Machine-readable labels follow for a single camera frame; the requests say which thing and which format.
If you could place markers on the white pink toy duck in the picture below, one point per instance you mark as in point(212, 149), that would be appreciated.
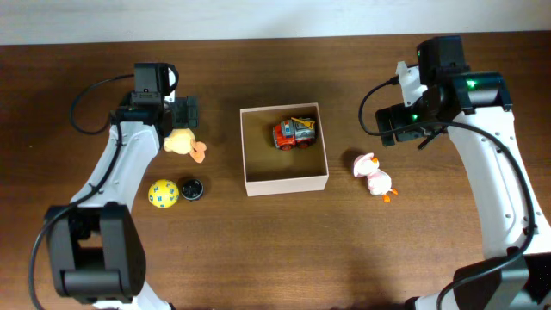
point(379, 183)

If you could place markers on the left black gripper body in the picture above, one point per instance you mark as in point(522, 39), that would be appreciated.
point(185, 119)

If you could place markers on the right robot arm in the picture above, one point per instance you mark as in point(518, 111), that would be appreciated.
point(441, 95)

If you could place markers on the yellow ball blue letters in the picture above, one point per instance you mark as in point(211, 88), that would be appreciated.
point(163, 193)

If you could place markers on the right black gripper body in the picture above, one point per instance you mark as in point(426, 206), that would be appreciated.
point(388, 127)

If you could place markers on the pink cardboard box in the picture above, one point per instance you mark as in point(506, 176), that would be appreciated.
point(269, 171)

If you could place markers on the red grey toy truck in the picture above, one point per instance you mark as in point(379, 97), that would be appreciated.
point(294, 132)

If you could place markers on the black round cap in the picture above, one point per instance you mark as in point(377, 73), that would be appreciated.
point(192, 190)

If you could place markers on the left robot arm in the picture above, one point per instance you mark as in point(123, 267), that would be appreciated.
point(95, 254)

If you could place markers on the yellow plush duck blue scarf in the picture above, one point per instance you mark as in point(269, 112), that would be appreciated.
point(183, 141)

